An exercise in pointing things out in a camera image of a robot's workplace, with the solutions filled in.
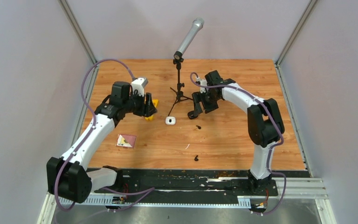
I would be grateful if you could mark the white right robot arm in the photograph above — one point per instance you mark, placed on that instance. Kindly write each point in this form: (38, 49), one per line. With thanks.
(265, 124)

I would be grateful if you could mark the black earbud charging case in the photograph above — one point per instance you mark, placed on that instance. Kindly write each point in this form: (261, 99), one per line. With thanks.
(192, 115)

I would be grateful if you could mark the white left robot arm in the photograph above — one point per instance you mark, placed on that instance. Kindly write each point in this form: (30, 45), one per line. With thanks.
(67, 175)

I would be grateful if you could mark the small pink card packet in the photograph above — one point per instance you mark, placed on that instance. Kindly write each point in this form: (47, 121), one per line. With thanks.
(126, 140)

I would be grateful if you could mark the silver microphone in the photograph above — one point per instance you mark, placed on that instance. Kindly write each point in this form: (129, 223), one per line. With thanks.
(196, 26)

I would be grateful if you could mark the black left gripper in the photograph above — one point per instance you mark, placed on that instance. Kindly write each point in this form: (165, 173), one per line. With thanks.
(148, 110)

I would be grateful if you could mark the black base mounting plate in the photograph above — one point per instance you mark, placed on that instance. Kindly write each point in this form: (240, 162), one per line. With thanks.
(177, 186)

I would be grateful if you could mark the white earbud charging case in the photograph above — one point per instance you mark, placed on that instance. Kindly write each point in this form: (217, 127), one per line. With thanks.
(170, 120)

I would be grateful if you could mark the black tripod mic stand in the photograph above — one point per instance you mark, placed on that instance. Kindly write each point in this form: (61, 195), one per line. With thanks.
(180, 97)

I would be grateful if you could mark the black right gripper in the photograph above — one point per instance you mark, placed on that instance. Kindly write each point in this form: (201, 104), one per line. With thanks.
(196, 97)

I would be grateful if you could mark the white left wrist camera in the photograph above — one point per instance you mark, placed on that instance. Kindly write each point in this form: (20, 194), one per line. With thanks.
(138, 86)

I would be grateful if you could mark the yellow triangular plastic piece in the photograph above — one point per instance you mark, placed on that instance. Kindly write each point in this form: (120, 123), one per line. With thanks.
(155, 104)

